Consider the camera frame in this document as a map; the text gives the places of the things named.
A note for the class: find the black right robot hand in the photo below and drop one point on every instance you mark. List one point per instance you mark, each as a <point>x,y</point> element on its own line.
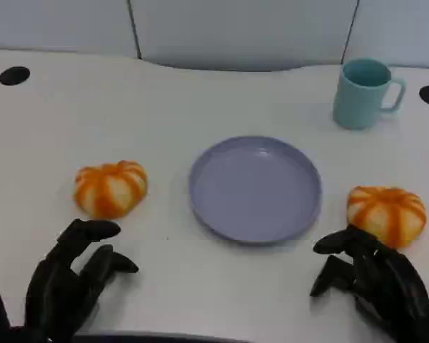
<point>392,286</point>

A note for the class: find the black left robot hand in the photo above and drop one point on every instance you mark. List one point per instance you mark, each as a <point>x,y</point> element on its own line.
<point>57,286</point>

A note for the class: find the orange and white bread roll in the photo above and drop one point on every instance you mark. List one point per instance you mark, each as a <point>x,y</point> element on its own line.
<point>108,189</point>
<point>387,212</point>

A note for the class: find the dark robot torso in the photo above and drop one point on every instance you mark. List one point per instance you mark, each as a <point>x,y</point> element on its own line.
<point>157,338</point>

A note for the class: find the lilac plate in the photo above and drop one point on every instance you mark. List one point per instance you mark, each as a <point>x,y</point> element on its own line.
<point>255,193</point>

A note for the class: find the pale green mug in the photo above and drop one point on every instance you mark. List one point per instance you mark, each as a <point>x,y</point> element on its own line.
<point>357,103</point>

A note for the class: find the grey partition panel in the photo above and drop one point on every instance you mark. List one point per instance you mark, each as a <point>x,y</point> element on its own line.
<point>57,23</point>
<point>242,32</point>
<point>403,28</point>

